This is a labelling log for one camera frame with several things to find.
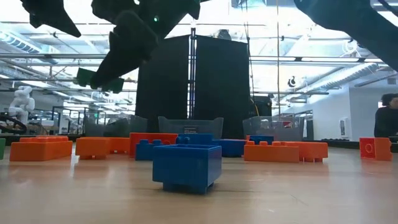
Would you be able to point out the small blue toy brick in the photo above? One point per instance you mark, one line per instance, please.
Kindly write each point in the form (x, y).
(144, 152)
(186, 168)
(199, 140)
(261, 139)

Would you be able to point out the small orange toy brick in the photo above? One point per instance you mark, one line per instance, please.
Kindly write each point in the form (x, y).
(374, 149)
(93, 147)
(247, 138)

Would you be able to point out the black equipment box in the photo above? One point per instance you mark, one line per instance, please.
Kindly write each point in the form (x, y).
(261, 107)

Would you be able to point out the black hanging hook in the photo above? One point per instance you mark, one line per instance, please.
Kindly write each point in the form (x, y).
(291, 82)

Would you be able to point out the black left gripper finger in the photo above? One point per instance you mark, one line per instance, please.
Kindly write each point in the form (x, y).
(56, 20)

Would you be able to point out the grey plastic bin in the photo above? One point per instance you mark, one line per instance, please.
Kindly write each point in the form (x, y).
(93, 126)
(189, 124)
(273, 126)

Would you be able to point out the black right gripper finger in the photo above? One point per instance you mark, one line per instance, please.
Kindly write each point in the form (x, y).
(130, 46)

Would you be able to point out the black folding partition screen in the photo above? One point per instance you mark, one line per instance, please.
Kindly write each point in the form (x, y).
(224, 93)

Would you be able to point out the white humanoid robot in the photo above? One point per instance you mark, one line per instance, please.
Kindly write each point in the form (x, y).
(21, 104)

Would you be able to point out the white wall dispenser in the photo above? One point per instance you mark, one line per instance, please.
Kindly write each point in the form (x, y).
(345, 127)

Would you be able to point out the long green toy brick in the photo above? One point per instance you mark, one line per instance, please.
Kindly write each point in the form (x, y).
(2, 149)

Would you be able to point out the thin hanging pole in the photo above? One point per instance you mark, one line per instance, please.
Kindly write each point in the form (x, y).
(278, 62)

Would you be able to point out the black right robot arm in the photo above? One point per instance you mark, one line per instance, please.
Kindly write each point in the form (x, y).
(357, 21)

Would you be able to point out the person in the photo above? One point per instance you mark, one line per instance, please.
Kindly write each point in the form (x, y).
(387, 118)

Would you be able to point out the black metal rack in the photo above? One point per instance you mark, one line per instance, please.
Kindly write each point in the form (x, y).
(79, 108)

